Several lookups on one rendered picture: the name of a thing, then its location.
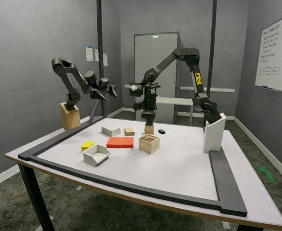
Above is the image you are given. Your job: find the yellow block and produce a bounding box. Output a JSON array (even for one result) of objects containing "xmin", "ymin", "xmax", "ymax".
[{"xmin": 81, "ymin": 141, "xmax": 95, "ymax": 152}]

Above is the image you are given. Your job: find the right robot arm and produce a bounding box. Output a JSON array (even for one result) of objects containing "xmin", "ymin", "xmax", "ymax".
[{"xmin": 51, "ymin": 58, "xmax": 110, "ymax": 111}]

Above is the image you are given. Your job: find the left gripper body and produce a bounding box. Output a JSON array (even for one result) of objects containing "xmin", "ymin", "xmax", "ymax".
[{"xmin": 141, "ymin": 97, "xmax": 157, "ymax": 119}]

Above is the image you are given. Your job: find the red flat rectangular slab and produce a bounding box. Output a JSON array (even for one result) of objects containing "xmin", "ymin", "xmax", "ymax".
[{"xmin": 106, "ymin": 137, "xmax": 134, "ymax": 148}]

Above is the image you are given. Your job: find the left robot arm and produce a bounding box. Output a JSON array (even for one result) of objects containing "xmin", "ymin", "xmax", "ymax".
[{"xmin": 129, "ymin": 48, "xmax": 222, "ymax": 124}]

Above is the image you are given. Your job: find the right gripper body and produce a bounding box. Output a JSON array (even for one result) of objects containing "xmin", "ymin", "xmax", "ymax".
[{"xmin": 90, "ymin": 83, "xmax": 116, "ymax": 100}]

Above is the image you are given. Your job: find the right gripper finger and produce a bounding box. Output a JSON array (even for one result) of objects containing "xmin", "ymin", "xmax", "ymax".
[
  {"xmin": 94, "ymin": 90, "xmax": 106, "ymax": 101},
  {"xmin": 110, "ymin": 87, "xmax": 117, "ymax": 98}
]

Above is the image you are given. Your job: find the grey open bin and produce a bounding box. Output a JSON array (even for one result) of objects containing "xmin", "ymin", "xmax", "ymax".
[{"xmin": 82, "ymin": 144, "xmax": 110, "ymax": 166}]

